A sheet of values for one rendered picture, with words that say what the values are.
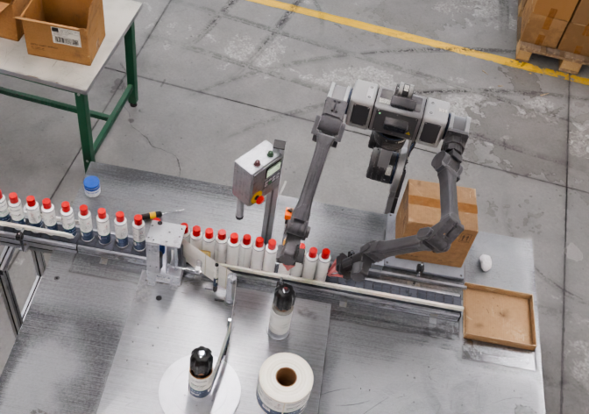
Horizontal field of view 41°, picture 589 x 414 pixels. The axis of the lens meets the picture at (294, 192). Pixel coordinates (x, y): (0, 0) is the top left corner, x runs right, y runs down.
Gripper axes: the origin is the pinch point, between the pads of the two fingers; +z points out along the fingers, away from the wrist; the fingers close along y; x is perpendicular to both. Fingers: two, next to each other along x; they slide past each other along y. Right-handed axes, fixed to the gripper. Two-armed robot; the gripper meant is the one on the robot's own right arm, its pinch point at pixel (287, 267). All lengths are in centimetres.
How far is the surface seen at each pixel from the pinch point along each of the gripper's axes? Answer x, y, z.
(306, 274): 17.4, 8.0, 24.7
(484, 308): 25, 87, 35
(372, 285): 22, 37, 31
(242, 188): 20.0, -22.5, -17.7
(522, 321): 21, 103, 36
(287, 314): -11.4, 2.8, 13.7
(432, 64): 289, 78, 109
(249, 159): 24.8, -21.5, -28.9
